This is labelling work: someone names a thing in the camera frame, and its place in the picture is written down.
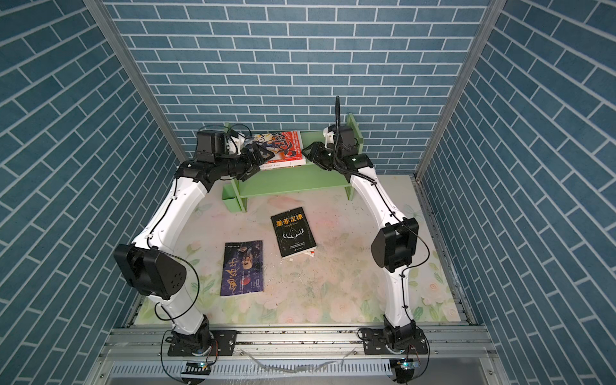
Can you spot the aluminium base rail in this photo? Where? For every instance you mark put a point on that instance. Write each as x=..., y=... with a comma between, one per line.
x=433, y=341

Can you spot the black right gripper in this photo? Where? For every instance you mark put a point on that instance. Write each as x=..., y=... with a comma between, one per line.
x=318, y=150

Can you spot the dark purple book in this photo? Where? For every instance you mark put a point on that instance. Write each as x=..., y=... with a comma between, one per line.
x=243, y=268

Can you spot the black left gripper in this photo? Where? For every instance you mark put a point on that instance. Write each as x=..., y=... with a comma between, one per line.
x=250, y=166

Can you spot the white book with brown bars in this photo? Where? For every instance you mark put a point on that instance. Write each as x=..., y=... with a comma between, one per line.
x=270, y=165

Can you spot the red blue manga book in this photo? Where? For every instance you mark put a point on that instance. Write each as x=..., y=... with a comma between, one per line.
x=286, y=146

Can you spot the black book with gold text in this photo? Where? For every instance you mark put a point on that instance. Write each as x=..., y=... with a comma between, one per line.
x=293, y=233

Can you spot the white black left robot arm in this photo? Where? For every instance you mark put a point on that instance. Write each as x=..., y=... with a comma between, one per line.
x=148, y=263

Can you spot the small green side box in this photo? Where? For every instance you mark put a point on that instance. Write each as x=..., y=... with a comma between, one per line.
x=230, y=199

